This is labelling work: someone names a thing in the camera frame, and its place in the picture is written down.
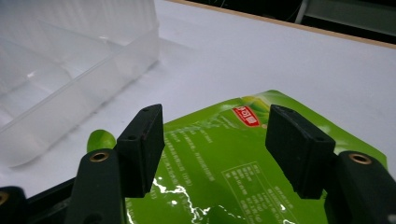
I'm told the green snack packet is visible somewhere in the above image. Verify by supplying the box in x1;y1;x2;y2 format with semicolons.
86;90;389;224

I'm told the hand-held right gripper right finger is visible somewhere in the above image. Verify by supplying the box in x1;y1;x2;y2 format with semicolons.
264;104;396;224

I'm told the clear plastic storage box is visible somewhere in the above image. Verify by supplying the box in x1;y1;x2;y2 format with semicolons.
0;0;161;168

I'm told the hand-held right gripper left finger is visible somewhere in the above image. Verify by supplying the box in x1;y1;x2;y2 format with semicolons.
64;104;166;224

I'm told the grey metal stand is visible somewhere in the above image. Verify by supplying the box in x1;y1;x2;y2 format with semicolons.
294;0;396;37

